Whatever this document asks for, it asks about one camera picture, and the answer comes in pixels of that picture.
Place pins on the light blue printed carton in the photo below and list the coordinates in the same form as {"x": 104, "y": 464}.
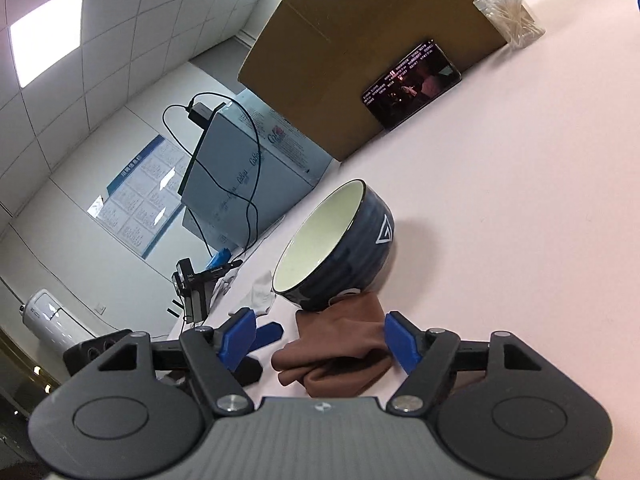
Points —
{"x": 270, "y": 170}

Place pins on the ceiling light panel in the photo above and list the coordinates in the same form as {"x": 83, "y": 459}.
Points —
{"x": 47, "y": 35}

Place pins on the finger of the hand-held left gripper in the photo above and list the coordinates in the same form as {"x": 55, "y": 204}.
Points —
{"x": 250, "y": 372}
{"x": 269, "y": 335}

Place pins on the dark blue ceramic bowl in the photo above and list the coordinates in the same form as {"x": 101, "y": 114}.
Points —
{"x": 360, "y": 250}

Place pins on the small blue plastic object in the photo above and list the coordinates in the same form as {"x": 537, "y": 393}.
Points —
{"x": 220, "y": 258}

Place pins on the black power adapter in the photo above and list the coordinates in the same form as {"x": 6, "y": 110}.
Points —
{"x": 202, "y": 112}

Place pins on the black smartphone with lit screen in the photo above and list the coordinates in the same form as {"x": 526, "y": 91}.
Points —
{"x": 410, "y": 85}

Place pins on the white crumpled cloth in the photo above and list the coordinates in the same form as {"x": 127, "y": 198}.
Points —
{"x": 260, "y": 295}

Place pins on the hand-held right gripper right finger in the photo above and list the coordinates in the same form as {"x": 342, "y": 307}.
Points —
{"x": 400, "y": 342}

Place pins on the white wall socket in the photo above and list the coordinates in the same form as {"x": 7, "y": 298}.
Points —
{"x": 100, "y": 309}

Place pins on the blue and white wall poster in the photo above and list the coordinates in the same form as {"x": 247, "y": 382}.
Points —
{"x": 145, "y": 200}

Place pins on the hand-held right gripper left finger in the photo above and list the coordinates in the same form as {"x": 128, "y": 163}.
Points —
{"x": 235, "y": 340}

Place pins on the large cardboard box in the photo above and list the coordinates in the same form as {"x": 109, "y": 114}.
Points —
{"x": 350, "y": 50}

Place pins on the brown cloth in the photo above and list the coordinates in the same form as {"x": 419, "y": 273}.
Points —
{"x": 340, "y": 350}

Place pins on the clear jar of cotton swabs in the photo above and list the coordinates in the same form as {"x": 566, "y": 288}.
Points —
{"x": 510, "y": 15}

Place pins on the white standing appliance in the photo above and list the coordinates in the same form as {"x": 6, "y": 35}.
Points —
{"x": 55, "y": 320}

